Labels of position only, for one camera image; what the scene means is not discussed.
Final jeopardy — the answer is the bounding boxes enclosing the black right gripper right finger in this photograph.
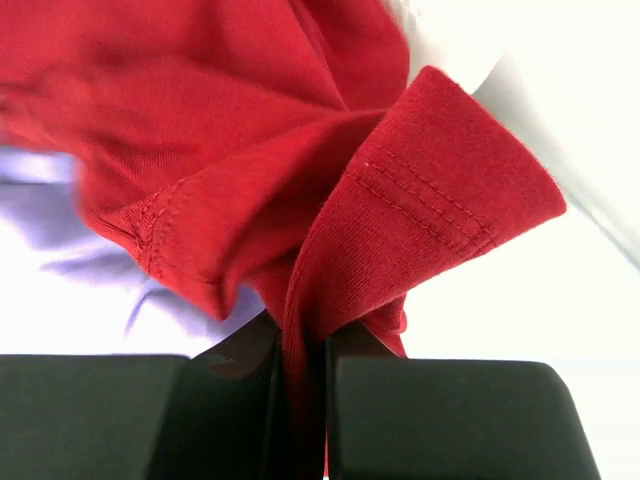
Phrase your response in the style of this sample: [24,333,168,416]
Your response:
[325,324,600,480]

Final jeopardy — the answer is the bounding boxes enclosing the lavender t shirt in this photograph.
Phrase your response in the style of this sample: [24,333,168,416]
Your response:
[1,147,264,357]

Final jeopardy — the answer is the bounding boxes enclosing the red t shirt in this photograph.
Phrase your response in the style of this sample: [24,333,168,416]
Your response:
[0,0,568,391]

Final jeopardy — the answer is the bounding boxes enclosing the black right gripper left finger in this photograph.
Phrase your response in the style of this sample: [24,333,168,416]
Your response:
[1,314,290,480]

